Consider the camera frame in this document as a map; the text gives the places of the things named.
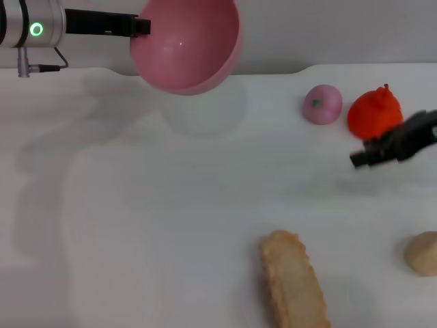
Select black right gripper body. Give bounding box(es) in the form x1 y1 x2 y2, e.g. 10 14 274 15
384 109 437 164

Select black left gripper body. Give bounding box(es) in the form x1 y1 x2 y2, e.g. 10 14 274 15
64 8 139 38

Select pink plastic bowl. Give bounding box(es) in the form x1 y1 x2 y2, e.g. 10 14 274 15
129 0 244 96

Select orange striped long bread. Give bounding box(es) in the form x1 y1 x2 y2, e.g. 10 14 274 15
257 230 332 328

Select red-orange toy fruit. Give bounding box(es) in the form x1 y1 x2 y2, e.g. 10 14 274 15
347 83 404 141

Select pink round toy peach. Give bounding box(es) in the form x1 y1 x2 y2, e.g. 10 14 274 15
302 83 343 126

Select beige round bun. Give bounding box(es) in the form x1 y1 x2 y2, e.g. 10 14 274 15
404 231 437 277

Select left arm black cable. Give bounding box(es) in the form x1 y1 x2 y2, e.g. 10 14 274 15
16 45 70 79

